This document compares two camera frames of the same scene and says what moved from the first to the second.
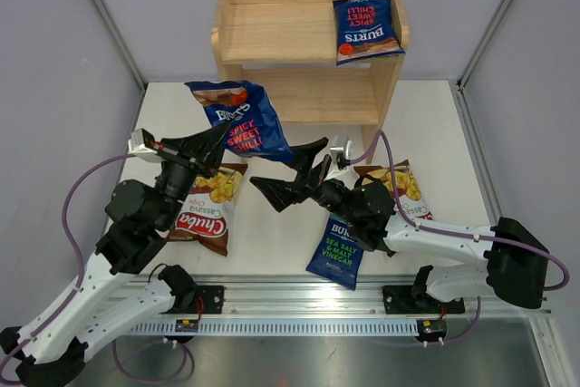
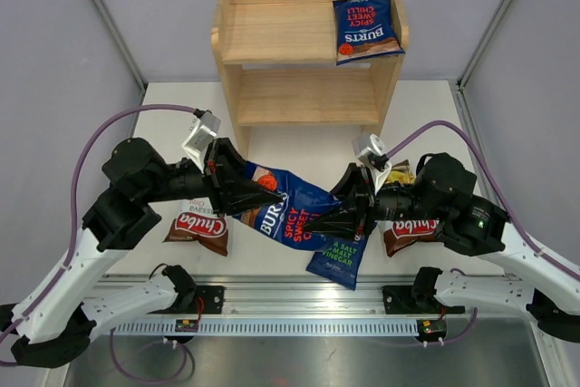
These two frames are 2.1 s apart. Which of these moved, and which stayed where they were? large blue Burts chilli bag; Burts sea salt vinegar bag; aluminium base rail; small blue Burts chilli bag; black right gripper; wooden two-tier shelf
Moved: black right gripper; small blue Burts chilli bag
Stayed: Burts sea salt vinegar bag; aluminium base rail; large blue Burts chilli bag; wooden two-tier shelf
